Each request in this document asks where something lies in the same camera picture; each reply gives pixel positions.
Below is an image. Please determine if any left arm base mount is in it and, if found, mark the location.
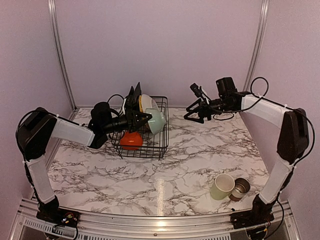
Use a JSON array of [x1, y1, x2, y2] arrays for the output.
[[36, 196, 80, 228]]

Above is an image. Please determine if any white square floral plate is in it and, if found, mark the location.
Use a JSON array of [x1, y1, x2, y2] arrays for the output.
[[132, 82, 142, 111]]

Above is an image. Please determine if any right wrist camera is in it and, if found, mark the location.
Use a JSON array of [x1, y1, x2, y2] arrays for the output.
[[190, 83, 209, 104]]

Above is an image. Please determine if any round brown rim floral plate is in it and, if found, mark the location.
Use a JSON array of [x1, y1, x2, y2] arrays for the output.
[[141, 94, 159, 113]]

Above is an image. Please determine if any aluminium frame rail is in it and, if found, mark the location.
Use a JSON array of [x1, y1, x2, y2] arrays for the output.
[[8, 198, 302, 240]]

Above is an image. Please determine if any yellow polka dot plate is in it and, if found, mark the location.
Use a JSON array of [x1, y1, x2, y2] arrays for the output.
[[138, 95, 144, 113]]

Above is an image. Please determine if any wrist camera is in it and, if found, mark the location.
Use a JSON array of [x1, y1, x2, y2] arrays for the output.
[[88, 101, 119, 130], [190, 83, 209, 104]]

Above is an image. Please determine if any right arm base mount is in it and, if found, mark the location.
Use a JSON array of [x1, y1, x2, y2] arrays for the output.
[[230, 195, 276, 229]]

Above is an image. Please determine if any brown grey metal-lined cup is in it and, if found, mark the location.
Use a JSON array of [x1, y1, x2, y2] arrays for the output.
[[228, 177, 251, 202]]

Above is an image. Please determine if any light green mug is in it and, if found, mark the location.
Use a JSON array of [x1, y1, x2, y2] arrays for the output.
[[210, 173, 235, 201]]

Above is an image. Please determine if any white ceramic bowl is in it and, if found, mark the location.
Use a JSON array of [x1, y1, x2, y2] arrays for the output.
[[119, 131, 143, 151]]

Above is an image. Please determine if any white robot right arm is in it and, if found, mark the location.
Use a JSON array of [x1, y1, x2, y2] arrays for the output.
[[184, 91, 310, 205]]

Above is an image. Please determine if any black square floral plate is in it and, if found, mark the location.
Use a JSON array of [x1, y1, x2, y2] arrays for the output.
[[126, 86, 135, 100]]

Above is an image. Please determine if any black wire dish rack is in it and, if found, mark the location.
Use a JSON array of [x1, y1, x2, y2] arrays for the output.
[[111, 96, 169, 159]]

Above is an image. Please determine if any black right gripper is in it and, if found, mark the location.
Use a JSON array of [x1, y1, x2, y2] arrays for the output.
[[184, 97, 233, 123]]

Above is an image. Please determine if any light green ceramic bowl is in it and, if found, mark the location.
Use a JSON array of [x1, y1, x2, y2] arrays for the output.
[[145, 108, 166, 135]]

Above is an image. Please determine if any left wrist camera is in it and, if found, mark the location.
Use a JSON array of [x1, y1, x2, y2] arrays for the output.
[[88, 101, 119, 130]]

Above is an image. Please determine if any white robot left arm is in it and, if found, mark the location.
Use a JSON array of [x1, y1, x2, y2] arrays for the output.
[[15, 102, 152, 223]]

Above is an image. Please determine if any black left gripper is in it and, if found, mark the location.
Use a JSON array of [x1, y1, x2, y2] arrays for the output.
[[102, 108, 152, 134]]

